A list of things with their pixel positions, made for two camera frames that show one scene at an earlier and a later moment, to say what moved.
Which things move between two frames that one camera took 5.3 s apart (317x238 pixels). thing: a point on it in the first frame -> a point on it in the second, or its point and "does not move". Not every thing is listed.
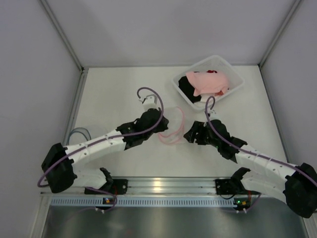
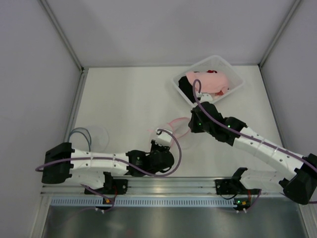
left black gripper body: x=160 y=119 -> x=153 y=146
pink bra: x=203 y=83 does not move
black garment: x=188 y=90 does not move
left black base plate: x=117 y=186 does not move
